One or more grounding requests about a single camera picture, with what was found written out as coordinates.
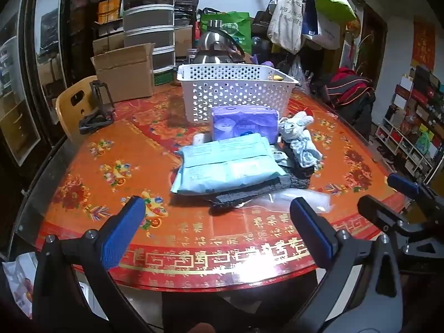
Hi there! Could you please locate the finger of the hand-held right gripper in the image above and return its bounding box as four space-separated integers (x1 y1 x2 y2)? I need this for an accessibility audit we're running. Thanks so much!
387 173 444 216
357 195 444 261

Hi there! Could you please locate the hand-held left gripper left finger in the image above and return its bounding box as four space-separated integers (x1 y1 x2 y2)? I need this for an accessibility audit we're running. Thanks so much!
33 196 146 333

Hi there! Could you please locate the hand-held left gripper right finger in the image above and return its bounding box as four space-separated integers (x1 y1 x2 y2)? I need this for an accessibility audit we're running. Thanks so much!
289 197 405 333

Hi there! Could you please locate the clear plastic bag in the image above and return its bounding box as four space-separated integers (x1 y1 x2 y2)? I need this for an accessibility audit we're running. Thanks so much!
243 189 332 214

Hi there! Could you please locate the dark grey knit cloth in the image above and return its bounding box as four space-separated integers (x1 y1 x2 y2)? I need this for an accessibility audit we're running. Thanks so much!
208 166 313 216

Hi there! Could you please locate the light blue plastic packet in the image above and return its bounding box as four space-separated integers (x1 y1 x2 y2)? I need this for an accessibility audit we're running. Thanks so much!
170 158 288 195
181 133 278 167

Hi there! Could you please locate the grey plush bunny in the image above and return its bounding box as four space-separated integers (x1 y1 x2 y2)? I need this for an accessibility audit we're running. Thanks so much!
277 112 314 143

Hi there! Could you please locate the purple tissue pack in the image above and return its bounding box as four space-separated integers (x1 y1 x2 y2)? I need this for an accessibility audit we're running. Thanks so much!
211 107 280 144

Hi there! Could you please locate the white perforated plastic basket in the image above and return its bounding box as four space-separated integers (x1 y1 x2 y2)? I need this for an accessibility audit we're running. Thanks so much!
177 64 299 125

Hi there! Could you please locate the shoe rack with boxes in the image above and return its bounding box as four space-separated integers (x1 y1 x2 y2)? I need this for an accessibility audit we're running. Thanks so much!
373 64 444 181

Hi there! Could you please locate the red floral tablecloth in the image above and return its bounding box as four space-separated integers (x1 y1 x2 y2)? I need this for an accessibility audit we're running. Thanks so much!
42 83 413 290

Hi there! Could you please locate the red and black backpack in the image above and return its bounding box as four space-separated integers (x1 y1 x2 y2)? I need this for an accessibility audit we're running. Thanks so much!
326 67 377 139

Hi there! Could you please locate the white plastic bag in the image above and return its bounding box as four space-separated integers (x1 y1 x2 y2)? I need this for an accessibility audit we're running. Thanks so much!
2 251 39 318

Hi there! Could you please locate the black phone stand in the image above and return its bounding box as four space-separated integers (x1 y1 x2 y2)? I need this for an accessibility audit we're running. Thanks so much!
79 80 116 134

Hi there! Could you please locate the yellow wooden chair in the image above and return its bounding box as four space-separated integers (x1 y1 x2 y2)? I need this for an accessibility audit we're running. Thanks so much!
55 75 99 143

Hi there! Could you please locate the brown wooden door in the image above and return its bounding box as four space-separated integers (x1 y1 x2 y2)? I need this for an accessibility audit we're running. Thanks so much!
357 7 387 77

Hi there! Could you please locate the open cardboard box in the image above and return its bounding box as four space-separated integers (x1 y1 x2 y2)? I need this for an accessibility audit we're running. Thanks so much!
91 43 155 103

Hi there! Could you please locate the green plastic crate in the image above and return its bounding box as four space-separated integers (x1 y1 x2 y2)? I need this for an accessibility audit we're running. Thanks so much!
153 69 174 85

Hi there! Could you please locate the white and blue bag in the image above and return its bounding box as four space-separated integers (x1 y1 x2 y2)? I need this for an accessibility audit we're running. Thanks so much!
302 7 342 49

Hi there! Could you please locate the dark wooden mirrored cabinet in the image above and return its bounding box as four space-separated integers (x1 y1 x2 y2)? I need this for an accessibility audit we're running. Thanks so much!
0 0 94 181

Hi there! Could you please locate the white canvas tote bag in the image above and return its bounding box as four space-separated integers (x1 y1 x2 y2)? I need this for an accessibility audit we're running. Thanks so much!
267 0 306 54

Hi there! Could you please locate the small cardboard box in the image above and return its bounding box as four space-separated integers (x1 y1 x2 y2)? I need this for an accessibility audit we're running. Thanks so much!
173 26 193 58

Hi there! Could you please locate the steel kettle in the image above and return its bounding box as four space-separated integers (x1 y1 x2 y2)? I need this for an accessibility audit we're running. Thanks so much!
196 31 245 65

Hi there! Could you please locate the grey plastic drawer tower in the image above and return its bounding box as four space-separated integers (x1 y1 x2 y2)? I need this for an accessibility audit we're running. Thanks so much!
122 0 176 73

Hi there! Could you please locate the green shopping bag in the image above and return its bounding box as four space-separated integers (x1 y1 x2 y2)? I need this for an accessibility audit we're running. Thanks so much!
200 11 252 52

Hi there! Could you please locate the yellow carton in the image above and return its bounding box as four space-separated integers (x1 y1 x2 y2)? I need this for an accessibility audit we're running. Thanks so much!
97 0 122 23

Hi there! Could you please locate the red wall poster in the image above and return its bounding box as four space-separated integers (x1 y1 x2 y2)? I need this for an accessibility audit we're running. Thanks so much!
411 21 436 70

